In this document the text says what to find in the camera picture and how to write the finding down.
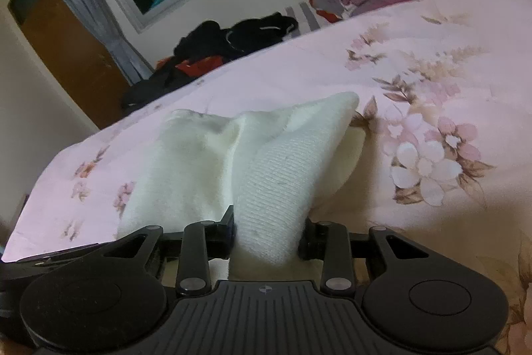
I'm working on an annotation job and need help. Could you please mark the pink floral bed sheet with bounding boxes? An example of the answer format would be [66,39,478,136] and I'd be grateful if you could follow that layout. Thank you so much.
[2,0,532,355]

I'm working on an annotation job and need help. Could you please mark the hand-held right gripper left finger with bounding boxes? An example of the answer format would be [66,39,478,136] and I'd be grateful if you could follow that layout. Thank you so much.
[102,205,236,297]

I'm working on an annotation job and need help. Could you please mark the red garment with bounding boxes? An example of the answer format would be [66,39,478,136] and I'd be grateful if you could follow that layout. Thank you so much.
[175,56,223,78]

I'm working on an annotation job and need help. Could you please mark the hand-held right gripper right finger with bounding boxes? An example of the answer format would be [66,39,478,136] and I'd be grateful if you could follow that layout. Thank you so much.
[297,217,433,299]

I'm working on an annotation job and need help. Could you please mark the white knit garment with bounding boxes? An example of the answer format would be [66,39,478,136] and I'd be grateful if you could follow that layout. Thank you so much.
[117,91,367,281]

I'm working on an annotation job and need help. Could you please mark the pile of black clothes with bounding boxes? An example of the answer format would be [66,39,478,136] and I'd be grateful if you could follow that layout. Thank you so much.
[120,12,300,110]

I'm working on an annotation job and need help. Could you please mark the striped grey white cloth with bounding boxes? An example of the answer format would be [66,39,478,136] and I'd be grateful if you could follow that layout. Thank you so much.
[284,1,323,36]

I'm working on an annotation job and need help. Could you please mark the brown wooden door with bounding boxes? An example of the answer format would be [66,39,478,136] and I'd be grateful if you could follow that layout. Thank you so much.
[7,0,131,130]

